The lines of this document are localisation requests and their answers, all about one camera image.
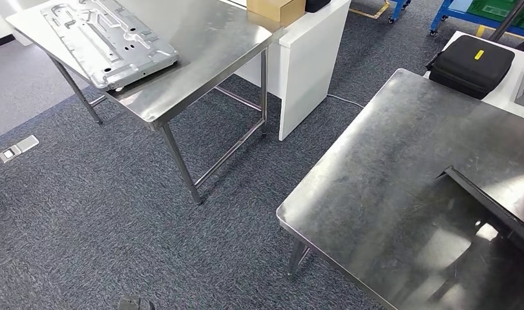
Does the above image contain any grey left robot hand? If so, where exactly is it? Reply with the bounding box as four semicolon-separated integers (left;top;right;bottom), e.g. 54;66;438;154
118;295;156;310

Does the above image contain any stainless steel table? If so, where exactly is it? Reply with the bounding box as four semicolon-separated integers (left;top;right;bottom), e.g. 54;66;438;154
5;0;286;206

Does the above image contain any brown cardboard box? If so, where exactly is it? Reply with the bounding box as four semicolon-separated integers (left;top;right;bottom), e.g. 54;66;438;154
246;0;307;28

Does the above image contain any stainless steel workbench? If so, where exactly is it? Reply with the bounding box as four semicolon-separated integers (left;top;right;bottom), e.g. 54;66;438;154
276;68;524;310

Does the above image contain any black case with yellow label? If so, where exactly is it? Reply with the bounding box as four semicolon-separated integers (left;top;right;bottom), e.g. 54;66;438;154
424;34;516;101

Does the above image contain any white desk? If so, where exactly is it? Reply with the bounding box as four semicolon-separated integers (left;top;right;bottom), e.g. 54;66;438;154
423;30;524;122
218;0;352;143

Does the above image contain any silver floor socket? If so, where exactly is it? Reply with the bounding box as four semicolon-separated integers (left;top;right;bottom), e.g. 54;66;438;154
0;134;40;165

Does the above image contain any dark metal pole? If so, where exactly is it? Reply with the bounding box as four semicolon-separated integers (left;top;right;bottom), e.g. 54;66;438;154
488;0;524;43

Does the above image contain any stamped silver metal panel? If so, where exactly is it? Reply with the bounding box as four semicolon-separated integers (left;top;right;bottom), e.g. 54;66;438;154
41;0;180;91

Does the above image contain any green board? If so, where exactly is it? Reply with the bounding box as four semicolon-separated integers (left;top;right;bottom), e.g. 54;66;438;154
466;0;524;23

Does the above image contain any white floor cable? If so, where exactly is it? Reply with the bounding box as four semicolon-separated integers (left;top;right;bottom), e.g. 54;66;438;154
326;92;366;110

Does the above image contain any small black pouch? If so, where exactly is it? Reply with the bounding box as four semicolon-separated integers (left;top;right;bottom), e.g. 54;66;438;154
304;0;333;14

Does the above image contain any blue wheeled rack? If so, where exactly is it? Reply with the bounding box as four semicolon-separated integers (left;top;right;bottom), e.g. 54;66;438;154
387;0;413;25
428;0;524;40

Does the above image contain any black plastic panel part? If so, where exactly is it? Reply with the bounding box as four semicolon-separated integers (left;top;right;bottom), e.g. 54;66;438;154
440;165;524;250

